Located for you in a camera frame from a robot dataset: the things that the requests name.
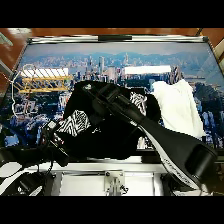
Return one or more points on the black T-shirt striped sleeves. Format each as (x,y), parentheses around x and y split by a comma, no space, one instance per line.
(100,133)

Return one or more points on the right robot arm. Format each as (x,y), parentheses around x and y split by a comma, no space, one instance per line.
(180,150)

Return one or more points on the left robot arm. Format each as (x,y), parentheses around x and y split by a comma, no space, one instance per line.
(20,156)

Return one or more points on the white garment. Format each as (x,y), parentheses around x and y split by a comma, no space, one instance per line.
(178,106)

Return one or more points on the silver frame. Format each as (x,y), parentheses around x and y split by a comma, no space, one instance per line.
(100,180)

